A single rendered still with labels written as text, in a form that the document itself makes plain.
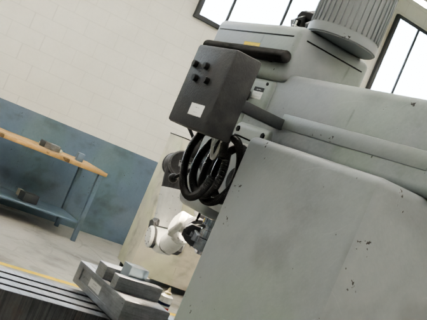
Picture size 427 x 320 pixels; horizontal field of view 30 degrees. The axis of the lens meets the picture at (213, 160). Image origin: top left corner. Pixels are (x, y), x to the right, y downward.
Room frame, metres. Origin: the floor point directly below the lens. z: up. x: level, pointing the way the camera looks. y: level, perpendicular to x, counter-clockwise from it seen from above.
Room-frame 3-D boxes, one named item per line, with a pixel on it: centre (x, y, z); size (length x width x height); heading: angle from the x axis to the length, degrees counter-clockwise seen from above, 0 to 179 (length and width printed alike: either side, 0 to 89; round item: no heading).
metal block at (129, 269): (2.30, 0.08, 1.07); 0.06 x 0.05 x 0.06; 122
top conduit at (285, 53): (2.28, 0.04, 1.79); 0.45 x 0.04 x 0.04; 30
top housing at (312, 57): (2.37, -0.08, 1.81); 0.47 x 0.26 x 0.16; 30
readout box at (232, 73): (1.96, 0.07, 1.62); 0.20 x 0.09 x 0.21; 30
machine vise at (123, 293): (2.32, 0.10, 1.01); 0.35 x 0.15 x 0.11; 32
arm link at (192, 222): (2.48, -0.05, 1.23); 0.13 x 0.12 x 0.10; 101
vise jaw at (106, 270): (2.35, 0.11, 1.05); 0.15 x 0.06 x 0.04; 122
